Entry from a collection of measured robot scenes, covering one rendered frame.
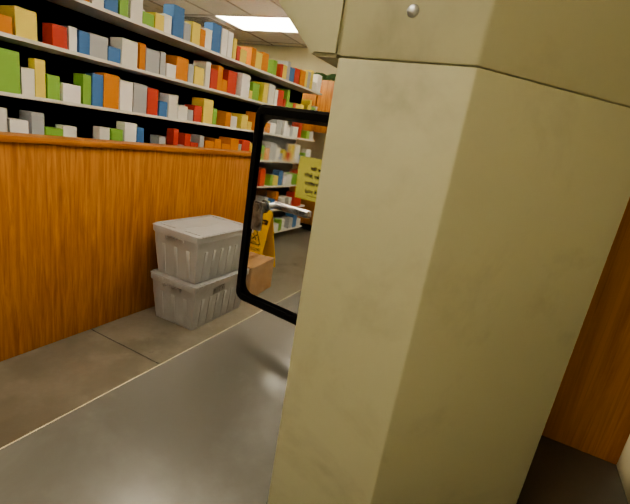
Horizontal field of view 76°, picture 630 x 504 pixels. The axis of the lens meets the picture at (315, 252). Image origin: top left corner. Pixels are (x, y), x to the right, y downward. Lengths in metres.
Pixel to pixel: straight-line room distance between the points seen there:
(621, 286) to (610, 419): 0.21
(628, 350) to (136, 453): 0.69
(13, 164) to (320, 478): 2.15
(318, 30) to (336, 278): 0.21
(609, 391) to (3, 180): 2.34
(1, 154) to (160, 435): 1.92
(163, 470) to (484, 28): 0.55
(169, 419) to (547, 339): 0.48
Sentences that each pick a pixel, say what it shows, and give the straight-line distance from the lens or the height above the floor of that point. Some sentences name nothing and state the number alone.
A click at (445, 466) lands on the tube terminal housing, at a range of 0.48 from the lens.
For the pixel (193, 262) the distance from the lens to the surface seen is 2.66.
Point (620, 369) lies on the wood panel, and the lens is 0.77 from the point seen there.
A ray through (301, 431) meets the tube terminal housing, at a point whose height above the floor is 1.06.
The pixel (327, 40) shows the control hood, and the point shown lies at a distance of 0.37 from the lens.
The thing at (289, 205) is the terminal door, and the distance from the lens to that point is 0.76.
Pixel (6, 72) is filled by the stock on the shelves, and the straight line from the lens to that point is 2.94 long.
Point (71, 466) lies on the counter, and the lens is 0.60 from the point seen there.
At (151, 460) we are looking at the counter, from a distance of 0.59.
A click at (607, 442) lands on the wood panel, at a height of 0.97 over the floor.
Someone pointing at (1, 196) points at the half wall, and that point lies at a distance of 2.40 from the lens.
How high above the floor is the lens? 1.34
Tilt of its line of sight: 16 degrees down
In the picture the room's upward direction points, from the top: 9 degrees clockwise
